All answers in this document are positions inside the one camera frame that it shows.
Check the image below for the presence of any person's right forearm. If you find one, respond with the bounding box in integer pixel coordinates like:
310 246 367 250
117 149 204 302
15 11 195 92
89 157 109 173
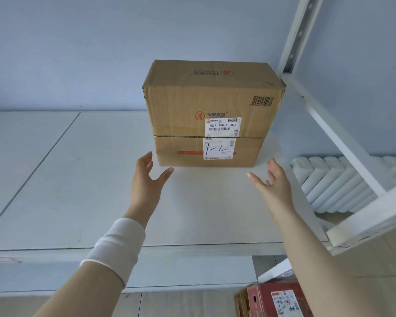
274 211 383 317

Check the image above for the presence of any person's left hand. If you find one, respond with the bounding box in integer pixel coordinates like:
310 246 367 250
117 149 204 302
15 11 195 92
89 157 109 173
124 151 175 230

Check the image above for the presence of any person's left forearm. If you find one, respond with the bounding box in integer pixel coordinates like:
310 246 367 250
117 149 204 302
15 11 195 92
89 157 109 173
33 262 125 317

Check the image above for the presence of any white metal shelf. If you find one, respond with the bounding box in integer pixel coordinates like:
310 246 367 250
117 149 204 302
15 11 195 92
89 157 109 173
0 0 396 298

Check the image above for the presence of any white radiator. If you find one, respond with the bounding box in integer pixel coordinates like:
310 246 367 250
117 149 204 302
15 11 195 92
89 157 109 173
290 156 396 214

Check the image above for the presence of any person's right hand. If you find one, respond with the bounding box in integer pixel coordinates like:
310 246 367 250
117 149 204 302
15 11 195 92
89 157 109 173
246 157 296 225

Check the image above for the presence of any box marked 1-2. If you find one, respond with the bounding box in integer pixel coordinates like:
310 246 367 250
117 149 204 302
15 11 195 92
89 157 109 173
142 59 286 168

